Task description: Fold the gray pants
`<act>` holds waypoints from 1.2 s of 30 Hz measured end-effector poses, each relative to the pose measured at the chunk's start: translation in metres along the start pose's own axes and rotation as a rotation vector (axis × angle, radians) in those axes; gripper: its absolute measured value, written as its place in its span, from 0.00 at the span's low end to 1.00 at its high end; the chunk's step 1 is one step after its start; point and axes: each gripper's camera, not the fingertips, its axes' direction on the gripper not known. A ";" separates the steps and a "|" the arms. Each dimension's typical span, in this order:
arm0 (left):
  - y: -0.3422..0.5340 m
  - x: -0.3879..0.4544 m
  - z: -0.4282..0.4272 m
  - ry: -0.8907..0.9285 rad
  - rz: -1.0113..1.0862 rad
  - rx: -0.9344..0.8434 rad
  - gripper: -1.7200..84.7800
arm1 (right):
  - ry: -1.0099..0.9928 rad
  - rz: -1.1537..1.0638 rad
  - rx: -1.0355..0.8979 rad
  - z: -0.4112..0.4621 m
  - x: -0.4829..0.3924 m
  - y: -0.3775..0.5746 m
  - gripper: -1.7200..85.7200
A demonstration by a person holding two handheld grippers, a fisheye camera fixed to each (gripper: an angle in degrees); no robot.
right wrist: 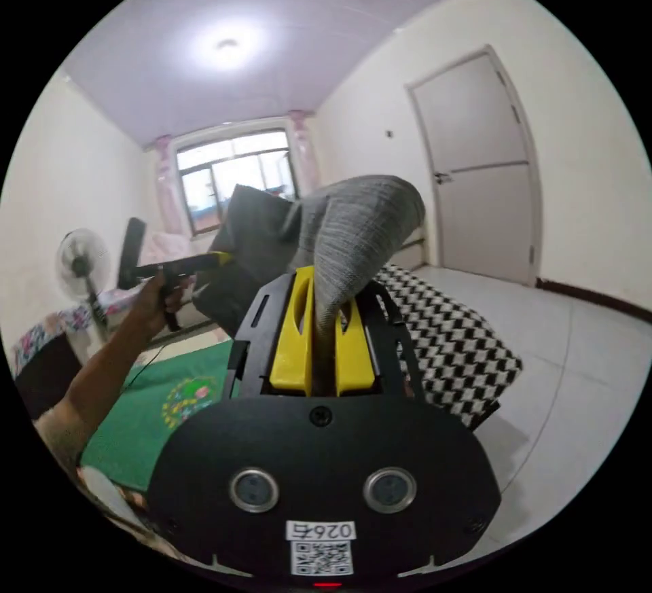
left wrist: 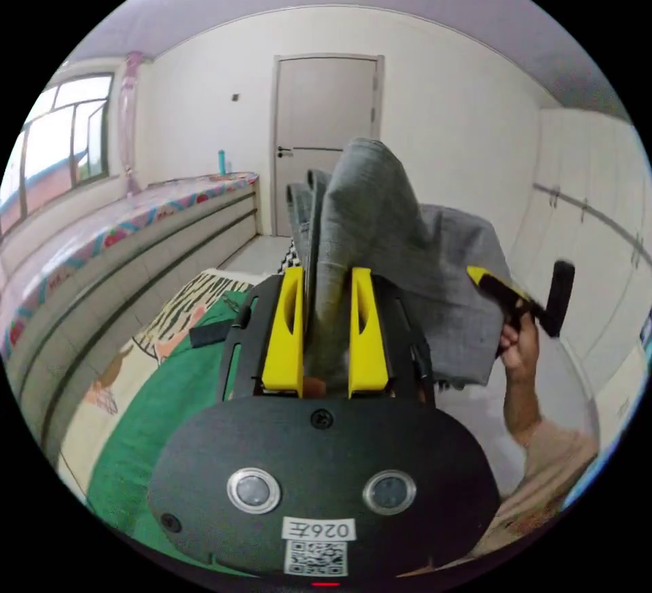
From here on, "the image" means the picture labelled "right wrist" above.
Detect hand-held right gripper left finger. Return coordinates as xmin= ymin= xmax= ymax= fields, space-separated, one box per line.
xmin=269 ymin=266 xmax=316 ymax=397

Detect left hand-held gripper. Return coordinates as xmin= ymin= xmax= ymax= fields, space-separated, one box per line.
xmin=131 ymin=251 xmax=234 ymax=333

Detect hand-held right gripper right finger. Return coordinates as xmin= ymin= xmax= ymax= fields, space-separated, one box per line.
xmin=334 ymin=295 xmax=378 ymax=396

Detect gray pants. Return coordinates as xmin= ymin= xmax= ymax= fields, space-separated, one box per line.
xmin=192 ymin=174 xmax=427 ymax=396

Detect person's left forearm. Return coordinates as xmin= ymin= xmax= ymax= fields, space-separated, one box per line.
xmin=32 ymin=317 xmax=153 ymax=456

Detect person's left hand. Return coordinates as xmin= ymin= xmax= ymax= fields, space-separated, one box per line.
xmin=133 ymin=268 xmax=188 ymax=345

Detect window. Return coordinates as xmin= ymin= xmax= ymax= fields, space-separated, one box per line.
xmin=172 ymin=126 xmax=302 ymax=238

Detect pink curtain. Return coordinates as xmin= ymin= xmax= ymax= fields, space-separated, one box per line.
xmin=151 ymin=136 xmax=187 ymax=237
xmin=286 ymin=110 xmax=321 ymax=200

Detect white standing fan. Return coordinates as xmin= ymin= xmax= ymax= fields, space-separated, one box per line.
xmin=54 ymin=228 xmax=113 ymax=344

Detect bed with green mat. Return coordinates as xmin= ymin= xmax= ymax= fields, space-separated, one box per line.
xmin=76 ymin=262 xmax=524 ymax=493

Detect floral cloth covered table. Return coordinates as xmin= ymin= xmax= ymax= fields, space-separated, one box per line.
xmin=9 ymin=292 xmax=133 ymax=420

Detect gray door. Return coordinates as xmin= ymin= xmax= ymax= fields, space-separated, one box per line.
xmin=404 ymin=44 xmax=544 ymax=288

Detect person's body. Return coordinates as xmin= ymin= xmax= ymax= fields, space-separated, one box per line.
xmin=36 ymin=408 xmax=156 ymax=545

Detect thin black cable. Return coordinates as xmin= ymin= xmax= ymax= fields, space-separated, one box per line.
xmin=120 ymin=339 xmax=169 ymax=392

